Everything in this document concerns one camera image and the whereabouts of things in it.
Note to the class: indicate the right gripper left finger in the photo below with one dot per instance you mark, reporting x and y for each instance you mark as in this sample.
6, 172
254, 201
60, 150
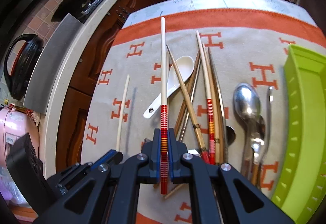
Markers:
150, 173

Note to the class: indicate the orange H pattern cloth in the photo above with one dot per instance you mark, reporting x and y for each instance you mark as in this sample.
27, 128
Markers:
281, 57

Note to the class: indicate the black pot lid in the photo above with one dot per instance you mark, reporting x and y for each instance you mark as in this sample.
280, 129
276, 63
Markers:
24, 64

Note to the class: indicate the lime green utensil tray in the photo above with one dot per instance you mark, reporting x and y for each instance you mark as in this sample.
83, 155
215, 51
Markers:
301, 186

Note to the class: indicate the steel utensil handle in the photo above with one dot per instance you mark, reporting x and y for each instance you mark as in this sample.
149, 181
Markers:
268, 123

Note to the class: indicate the bamboo chopstick red end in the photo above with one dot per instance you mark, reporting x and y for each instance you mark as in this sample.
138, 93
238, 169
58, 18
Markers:
202, 147

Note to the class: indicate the large steel spoon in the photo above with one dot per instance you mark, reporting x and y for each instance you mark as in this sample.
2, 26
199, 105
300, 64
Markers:
246, 103

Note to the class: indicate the white ceramic spoon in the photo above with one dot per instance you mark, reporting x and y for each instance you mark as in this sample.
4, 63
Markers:
175, 78

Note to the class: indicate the dark wooden chopstick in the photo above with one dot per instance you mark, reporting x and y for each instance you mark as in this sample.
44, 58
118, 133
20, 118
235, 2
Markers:
189, 85

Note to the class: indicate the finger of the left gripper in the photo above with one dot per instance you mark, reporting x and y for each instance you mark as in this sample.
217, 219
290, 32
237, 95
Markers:
112, 157

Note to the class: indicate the red banded cream chopstick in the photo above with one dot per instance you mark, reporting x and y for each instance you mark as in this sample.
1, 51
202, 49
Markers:
164, 113

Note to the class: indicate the thin brown chopstick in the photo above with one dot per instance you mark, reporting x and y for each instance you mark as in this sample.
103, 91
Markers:
222, 129

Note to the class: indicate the small steel spoon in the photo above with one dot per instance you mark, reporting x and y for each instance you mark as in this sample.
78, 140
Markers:
257, 145

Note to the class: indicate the pink rice cooker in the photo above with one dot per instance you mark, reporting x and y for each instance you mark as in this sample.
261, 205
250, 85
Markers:
15, 124

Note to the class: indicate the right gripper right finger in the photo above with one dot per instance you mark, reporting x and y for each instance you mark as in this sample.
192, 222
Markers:
178, 173

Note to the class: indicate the plain cream chopstick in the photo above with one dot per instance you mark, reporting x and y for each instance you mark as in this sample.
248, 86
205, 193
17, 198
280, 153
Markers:
119, 132

